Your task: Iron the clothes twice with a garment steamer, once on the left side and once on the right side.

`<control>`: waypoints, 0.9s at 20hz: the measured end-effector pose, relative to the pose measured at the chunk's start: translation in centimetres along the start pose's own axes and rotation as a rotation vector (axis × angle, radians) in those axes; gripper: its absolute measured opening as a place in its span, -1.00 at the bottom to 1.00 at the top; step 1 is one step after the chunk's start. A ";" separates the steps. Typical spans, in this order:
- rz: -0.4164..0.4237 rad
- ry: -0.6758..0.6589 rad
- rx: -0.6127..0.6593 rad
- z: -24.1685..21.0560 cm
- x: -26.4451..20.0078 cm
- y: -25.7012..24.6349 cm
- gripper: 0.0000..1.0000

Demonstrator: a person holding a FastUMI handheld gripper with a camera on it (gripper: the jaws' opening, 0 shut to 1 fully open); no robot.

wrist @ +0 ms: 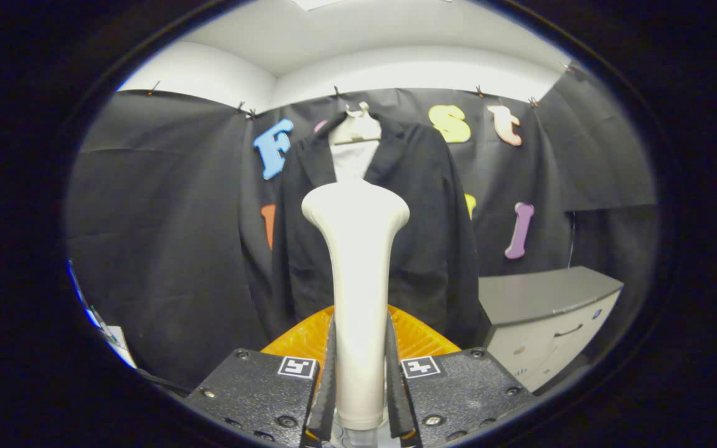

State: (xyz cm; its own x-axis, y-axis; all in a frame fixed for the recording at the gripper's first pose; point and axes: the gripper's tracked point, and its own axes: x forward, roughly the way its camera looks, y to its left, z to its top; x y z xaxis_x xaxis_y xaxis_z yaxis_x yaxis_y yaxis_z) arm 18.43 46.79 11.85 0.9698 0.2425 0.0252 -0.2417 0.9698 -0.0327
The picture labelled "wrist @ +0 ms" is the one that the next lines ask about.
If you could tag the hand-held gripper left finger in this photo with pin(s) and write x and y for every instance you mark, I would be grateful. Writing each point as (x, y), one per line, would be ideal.
(325, 404)

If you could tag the grey cabinet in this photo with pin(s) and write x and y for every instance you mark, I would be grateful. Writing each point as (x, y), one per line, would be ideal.
(545, 292)

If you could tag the black suit jacket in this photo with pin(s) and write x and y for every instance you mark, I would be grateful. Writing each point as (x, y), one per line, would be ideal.
(421, 218)

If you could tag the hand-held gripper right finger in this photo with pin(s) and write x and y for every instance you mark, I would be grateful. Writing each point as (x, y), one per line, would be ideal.
(396, 404)

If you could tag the ceiling light panel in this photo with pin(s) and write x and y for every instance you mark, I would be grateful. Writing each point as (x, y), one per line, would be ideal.
(318, 3)

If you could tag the white garment steamer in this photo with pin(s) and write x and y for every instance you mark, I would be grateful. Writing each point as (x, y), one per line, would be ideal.
(358, 280)

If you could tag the white and blue equipment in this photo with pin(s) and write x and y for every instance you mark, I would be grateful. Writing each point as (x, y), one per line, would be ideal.
(119, 345)

